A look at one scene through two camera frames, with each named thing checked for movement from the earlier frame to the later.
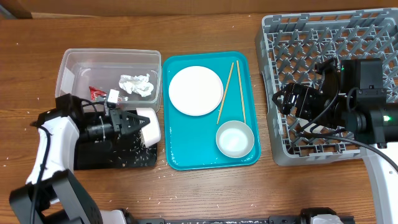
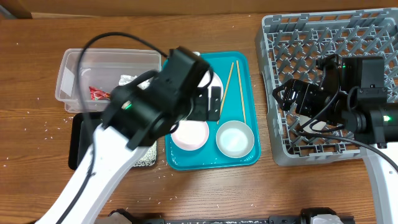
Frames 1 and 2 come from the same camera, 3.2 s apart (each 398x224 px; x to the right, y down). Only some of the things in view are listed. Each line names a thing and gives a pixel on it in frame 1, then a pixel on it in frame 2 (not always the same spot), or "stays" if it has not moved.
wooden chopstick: [225, 93] stays
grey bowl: [235, 139] stays
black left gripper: [120, 124] -> [200, 111]
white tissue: [138, 84] stays
